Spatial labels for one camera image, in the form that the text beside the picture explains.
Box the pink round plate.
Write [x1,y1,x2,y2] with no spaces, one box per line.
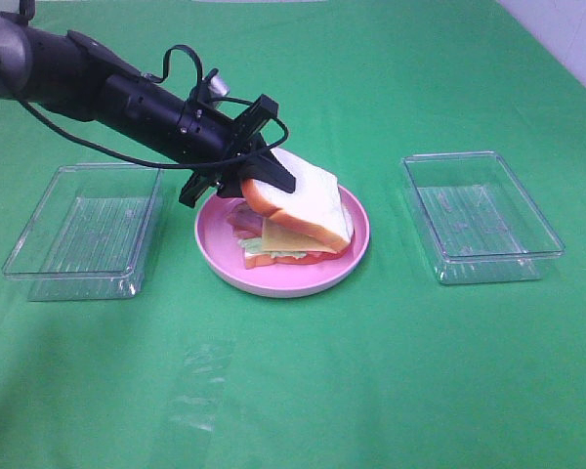
[194,186,370,298]

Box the green lettuce leaf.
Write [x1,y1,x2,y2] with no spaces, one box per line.
[237,236,307,259]

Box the yellow cheese slice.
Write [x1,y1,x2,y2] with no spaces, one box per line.
[262,218,337,254]

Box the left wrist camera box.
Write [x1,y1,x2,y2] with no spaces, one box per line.
[192,68,230,108]

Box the bacon strip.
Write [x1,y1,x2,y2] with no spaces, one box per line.
[226,202,264,239]

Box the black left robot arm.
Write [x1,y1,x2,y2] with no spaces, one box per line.
[0,8,296,207]

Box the clear plastic container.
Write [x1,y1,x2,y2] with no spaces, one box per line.
[400,150,565,285]
[3,163,163,302]

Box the clear tape patch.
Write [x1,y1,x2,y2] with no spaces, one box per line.
[168,340,234,433]

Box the clear right plastic container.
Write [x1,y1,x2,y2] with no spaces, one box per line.
[400,150,565,285]

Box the toast bread slice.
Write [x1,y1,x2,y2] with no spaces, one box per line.
[243,202,356,270]
[241,149,354,251]

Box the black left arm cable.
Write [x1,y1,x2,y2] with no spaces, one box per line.
[14,0,290,172]

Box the clear left plastic container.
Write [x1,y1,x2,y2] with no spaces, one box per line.
[3,163,163,302]

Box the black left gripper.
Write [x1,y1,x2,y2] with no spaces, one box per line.
[165,95,296,207]

